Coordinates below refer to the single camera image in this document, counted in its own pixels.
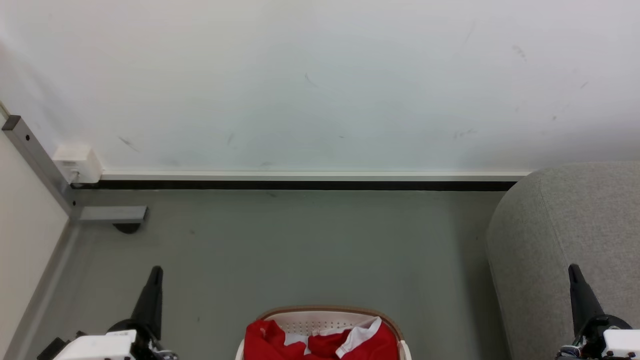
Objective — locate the grey metal frame post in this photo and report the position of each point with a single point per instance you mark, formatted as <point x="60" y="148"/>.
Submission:
<point x="37" y="155"/>

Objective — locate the white wall socket box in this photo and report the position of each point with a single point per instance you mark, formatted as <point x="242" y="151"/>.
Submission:
<point x="79" y="162"/>

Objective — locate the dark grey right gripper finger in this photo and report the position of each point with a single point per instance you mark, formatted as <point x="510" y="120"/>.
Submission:
<point x="582" y="302"/>

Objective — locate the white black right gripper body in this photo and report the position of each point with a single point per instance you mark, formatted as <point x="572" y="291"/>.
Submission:
<point x="617" y="344"/>

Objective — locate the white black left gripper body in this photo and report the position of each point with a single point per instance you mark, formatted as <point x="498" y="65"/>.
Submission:
<point x="97" y="346"/>

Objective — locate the beige partition panel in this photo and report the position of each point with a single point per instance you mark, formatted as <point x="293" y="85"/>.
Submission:
<point x="22" y="230"/>

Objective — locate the grey metal foot bar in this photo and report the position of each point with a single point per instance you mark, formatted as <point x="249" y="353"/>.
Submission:
<point x="112" y="214"/>

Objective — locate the red and white garment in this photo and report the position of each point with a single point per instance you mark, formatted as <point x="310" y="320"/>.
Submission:
<point x="270" y="345"/>

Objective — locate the cream perforated laundry basket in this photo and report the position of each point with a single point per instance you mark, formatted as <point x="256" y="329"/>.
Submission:
<point x="320" y="317"/>

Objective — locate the black round foot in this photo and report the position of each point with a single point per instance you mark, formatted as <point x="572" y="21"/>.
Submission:
<point x="127" y="228"/>

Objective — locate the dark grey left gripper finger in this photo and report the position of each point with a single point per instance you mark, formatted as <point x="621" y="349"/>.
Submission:
<point x="151" y="305"/>

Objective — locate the grey fabric sofa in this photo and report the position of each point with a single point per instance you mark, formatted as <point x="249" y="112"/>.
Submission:
<point x="540" y="250"/>

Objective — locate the black skirting strip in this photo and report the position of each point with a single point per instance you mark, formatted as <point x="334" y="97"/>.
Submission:
<point x="300" y="185"/>

